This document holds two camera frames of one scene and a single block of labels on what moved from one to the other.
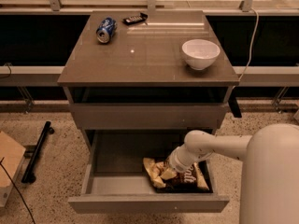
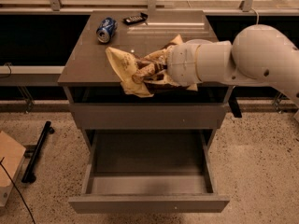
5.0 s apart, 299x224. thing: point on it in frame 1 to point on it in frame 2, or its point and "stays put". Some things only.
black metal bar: [29, 175] stays put
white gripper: [174, 163] to [183, 63]
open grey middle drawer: [116, 180] stays put
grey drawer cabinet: [141, 80] stays put
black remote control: [135, 19] stays put
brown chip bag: [196, 179] to [133, 70]
